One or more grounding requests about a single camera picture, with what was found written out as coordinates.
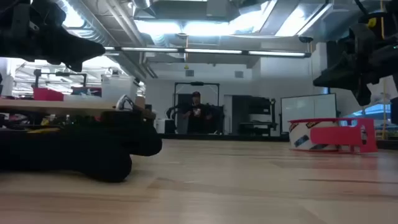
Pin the white box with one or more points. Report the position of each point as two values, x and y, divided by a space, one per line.
160 126

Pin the grey wall vent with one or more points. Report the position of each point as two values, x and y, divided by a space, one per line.
189 73
238 74

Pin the white storage container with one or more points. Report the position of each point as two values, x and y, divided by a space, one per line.
118 88

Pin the black gantry frame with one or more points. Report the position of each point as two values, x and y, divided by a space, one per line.
62 74

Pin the black table edge rail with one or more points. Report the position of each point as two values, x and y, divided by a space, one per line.
248 137

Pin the white whiteboard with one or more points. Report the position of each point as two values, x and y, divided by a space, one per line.
308 112

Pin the clear safety glasses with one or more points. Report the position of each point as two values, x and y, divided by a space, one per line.
124 101

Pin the person in black shirt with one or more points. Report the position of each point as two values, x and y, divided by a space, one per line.
197 83

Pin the black ceiling camera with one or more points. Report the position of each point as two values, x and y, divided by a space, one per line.
306 39

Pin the wooden background table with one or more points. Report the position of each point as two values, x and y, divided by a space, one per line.
56 107

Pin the long ceiling light bar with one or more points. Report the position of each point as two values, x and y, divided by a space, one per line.
211 51

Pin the black shelf cart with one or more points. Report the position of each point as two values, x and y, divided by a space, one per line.
255 109

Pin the black soft bag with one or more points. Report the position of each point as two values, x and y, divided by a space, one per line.
77 149

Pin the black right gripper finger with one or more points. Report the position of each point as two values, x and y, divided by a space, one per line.
342 76
363 95

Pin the red tape dispenser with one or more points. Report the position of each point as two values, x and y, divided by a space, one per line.
335 137

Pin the red plastic bin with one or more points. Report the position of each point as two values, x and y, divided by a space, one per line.
48 94

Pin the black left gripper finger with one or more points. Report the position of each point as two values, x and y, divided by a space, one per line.
76 67
77 46

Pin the white printed packing tape roll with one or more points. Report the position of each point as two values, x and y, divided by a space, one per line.
300 133

